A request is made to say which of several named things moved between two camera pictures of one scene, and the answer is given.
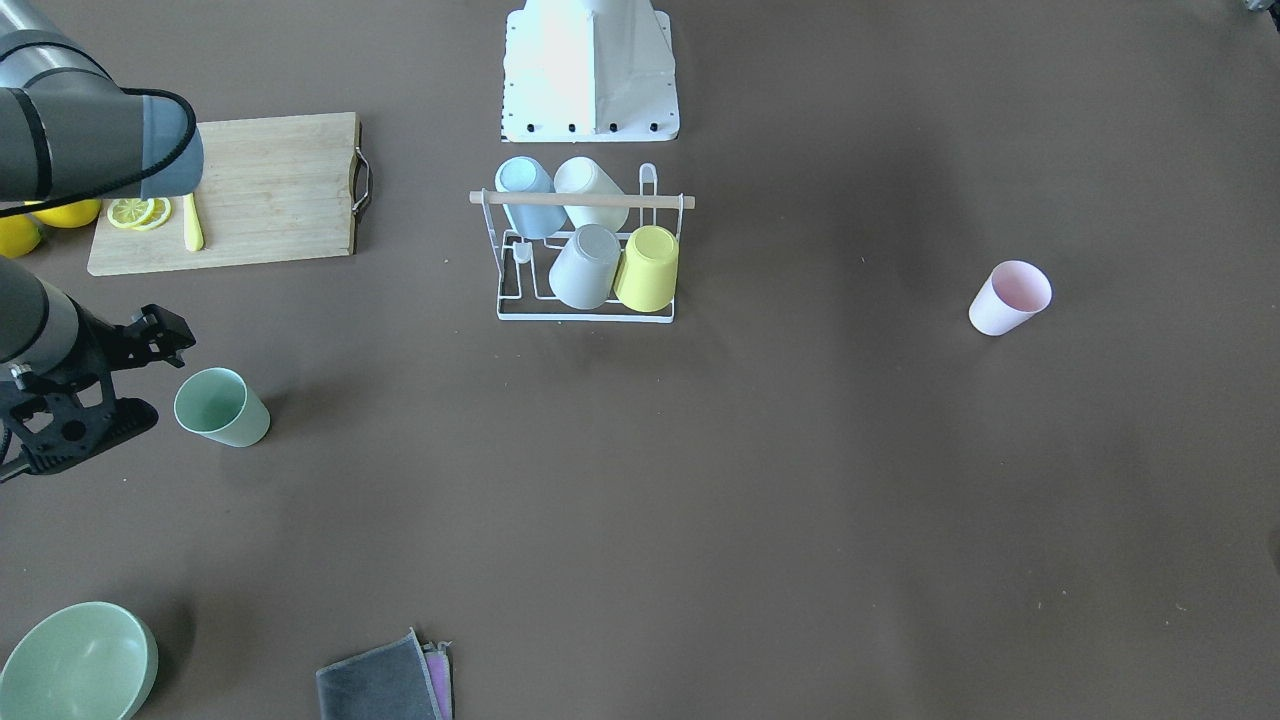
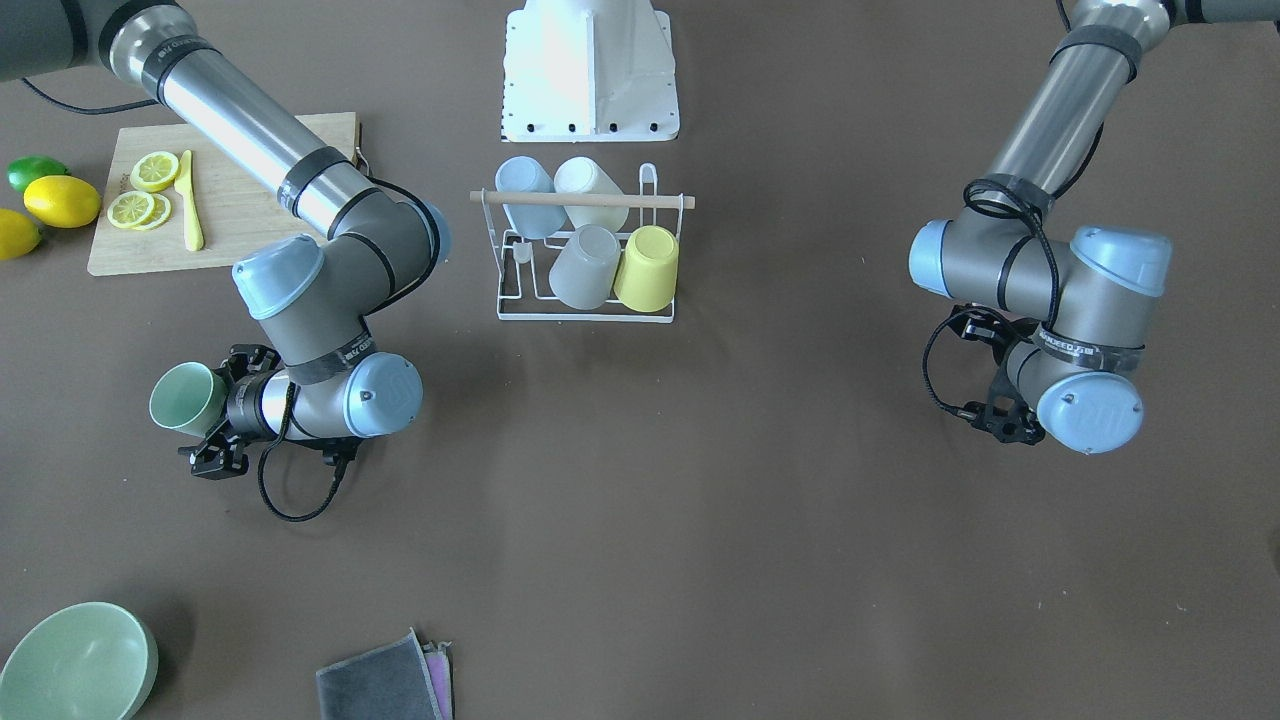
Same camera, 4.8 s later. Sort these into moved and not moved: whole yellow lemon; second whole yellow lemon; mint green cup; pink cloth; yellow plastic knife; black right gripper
Moved: mint green cup; black right gripper
Not moved: second whole yellow lemon; whole yellow lemon; yellow plastic knife; pink cloth
